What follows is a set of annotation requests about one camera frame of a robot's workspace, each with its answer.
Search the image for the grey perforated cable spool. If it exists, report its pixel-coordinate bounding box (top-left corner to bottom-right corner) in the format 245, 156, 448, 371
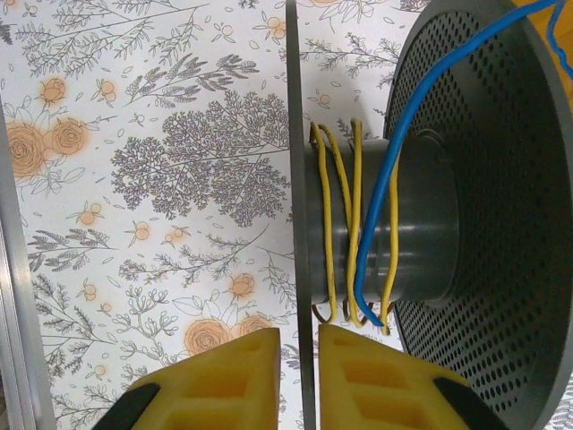
285, 0, 573, 430

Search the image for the blue cable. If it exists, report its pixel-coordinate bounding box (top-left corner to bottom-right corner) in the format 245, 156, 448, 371
353, 0, 573, 328

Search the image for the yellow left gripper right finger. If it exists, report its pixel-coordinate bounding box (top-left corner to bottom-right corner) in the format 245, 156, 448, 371
318, 322, 509, 430

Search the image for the floral tablecloth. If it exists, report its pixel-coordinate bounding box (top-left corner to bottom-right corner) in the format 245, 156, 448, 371
0, 0, 422, 430

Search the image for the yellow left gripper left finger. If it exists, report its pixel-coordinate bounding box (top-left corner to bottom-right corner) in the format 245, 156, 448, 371
91, 327, 281, 430

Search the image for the aluminium table side rail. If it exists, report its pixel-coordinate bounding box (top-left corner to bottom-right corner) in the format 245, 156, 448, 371
0, 107, 57, 430

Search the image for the yellow cable on spool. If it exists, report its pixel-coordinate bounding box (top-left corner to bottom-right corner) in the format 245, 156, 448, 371
308, 118, 402, 337

